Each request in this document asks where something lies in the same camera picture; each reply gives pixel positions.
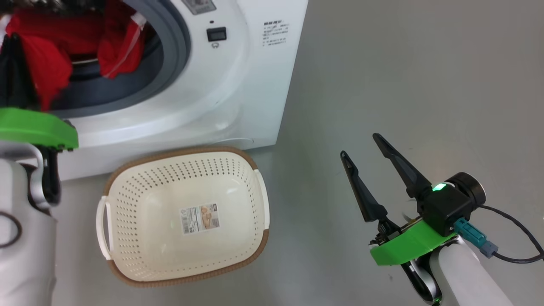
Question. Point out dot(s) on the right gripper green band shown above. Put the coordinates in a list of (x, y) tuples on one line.
[(408, 246)]

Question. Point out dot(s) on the printed warning text label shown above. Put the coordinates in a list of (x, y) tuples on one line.
[(276, 32)]

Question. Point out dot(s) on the black door lock socket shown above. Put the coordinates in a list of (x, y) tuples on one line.
[(216, 34)]

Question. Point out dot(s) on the cream perforated laundry basket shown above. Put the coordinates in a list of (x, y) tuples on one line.
[(182, 255)]

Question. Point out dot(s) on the grey rubber door seal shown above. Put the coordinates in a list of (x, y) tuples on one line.
[(170, 63)]

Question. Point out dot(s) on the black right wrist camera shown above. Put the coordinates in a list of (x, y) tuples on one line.
[(450, 204)]

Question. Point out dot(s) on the red garment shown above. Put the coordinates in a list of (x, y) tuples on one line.
[(51, 63)]

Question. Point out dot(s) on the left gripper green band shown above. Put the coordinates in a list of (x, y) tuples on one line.
[(34, 127)]

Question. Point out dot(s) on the white front-load washing machine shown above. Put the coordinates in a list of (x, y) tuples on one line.
[(238, 85)]

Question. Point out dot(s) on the paper label in basket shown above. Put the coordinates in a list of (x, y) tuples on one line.
[(199, 219)]

